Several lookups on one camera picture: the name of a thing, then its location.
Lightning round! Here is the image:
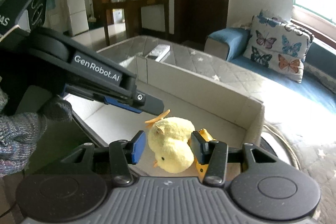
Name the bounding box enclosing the white refrigerator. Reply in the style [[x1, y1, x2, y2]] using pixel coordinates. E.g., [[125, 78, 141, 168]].
[[66, 0, 89, 36]]

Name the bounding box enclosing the white remote control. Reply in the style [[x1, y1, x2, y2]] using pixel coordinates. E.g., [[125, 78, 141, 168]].
[[146, 44, 170, 62]]

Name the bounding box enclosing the orange plastic dinosaur toy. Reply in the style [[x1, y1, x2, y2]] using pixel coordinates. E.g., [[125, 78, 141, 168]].
[[190, 128, 218, 182]]

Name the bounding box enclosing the white lined cardboard box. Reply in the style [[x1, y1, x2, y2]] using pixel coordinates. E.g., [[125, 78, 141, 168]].
[[65, 56, 264, 148]]

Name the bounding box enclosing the yellow plush chick toy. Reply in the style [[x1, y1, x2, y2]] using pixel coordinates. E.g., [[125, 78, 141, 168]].
[[145, 110, 195, 174]]

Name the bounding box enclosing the round black induction cooktop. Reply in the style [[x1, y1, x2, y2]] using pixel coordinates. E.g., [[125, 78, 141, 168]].
[[260, 123, 301, 170]]

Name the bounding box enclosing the grey knitted glove hand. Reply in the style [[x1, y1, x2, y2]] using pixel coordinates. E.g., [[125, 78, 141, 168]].
[[0, 92, 72, 177]]

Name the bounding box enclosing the butterfly print pillow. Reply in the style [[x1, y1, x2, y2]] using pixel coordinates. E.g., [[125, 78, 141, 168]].
[[244, 10, 314, 83]]

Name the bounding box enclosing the blue sofa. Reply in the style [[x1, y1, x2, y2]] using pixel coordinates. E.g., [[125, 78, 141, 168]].
[[205, 28, 335, 114]]

